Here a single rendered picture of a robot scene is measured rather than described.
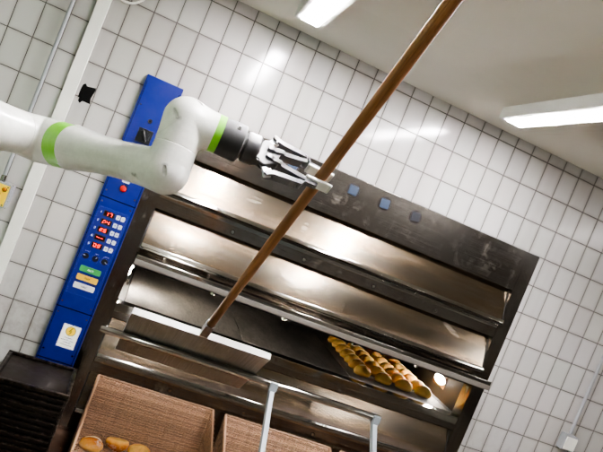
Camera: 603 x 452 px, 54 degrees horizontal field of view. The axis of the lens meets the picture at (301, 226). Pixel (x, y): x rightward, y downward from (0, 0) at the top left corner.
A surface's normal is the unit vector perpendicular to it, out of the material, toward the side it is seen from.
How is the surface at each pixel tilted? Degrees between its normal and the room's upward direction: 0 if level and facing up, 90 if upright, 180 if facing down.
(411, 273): 70
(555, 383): 90
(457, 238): 90
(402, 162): 90
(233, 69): 90
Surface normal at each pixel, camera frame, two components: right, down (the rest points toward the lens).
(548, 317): 0.21, 0.11
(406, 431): 0.33, -0.21
